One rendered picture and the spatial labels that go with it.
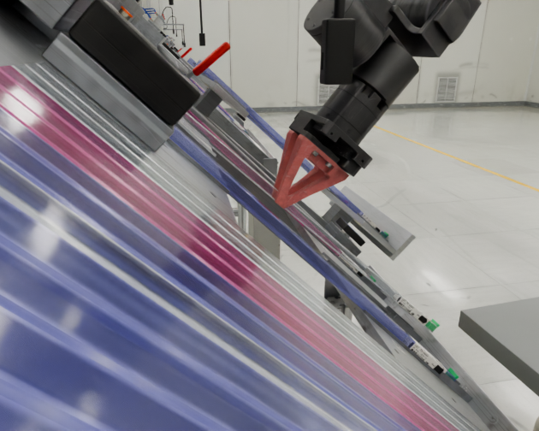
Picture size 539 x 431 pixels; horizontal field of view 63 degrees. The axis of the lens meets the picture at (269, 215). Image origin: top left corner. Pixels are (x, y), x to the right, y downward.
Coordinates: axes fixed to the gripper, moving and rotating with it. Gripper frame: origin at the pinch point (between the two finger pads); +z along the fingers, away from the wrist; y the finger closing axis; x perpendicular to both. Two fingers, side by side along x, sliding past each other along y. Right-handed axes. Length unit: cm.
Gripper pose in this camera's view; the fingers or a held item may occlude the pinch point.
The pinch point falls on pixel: (281, 197)
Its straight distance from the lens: 49.3
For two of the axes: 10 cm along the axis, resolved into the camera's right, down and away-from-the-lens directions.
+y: 2.3, 3.2, -9.2
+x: 7.5, 5.5, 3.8
